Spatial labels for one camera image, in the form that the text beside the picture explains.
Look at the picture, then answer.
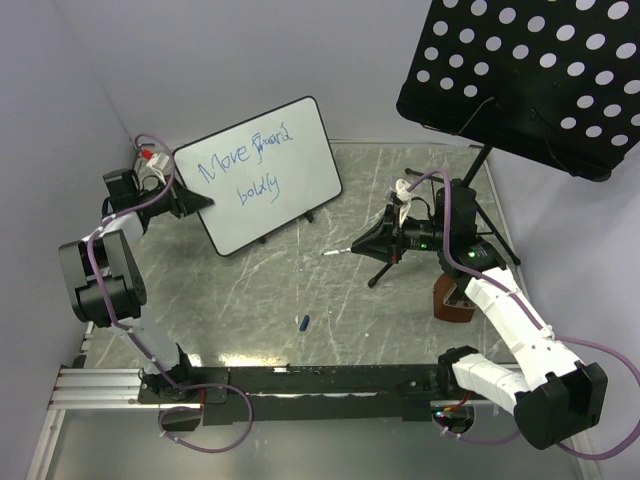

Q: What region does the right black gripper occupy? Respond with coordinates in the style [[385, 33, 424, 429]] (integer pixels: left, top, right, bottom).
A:
[[351, 204, 449, 264]]

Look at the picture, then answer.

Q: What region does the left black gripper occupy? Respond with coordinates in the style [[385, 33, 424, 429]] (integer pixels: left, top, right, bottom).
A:
[[137, 175, 214, 219]]

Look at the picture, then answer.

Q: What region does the white marker pen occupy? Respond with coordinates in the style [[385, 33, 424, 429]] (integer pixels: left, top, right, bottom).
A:
[[321, 247, 351, 256]]

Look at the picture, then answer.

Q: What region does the white whiteboard black frame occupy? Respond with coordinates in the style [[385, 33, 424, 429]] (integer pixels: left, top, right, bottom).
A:
[[174, 96, 343, 257]]

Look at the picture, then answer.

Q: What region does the blue marker cap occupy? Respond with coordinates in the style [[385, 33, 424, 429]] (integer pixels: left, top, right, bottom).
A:
[[299, 315, 310, 332]]

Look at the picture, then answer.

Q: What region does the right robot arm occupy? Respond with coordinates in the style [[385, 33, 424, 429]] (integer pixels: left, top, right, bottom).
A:
[[351, 180, 608, 450]]

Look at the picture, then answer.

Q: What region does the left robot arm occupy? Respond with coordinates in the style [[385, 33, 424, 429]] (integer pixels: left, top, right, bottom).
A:
[[59, 169, 214, 402]]

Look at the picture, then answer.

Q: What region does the black perforated music stand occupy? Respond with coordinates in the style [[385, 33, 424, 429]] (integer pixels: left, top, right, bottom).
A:
[[366, 0, 640, 289]]

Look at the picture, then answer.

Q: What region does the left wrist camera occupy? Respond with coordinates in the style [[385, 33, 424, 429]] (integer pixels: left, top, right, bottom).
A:
[[141, 148, 170, 176]]

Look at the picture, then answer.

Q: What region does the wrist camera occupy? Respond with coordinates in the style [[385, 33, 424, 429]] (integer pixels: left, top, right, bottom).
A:
[[141, 148, 170, 176], [390, 178, 412, 226]]

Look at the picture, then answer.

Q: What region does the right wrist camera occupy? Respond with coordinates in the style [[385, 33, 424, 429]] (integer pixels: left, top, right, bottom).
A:
[[390, 178, 412, 226]]

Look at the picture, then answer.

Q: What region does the wire whiteboard easel stand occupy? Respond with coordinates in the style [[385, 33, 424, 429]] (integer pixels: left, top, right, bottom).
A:
[[256, 210, 315, 245]]

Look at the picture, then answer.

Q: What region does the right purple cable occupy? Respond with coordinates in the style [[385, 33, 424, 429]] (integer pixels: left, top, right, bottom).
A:
[[405, 168, 640, 462]]

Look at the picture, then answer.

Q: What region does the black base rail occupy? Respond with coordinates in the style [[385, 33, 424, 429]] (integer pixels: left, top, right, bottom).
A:
[[138, 364, 466, 426]]

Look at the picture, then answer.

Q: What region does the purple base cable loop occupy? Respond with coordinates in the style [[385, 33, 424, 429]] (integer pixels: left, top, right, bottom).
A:
[[158, 383, 255, 455]]

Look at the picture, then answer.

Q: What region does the aluminium frame rail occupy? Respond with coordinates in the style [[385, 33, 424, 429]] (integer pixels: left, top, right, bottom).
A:
[[49, 368, 141, 410]]

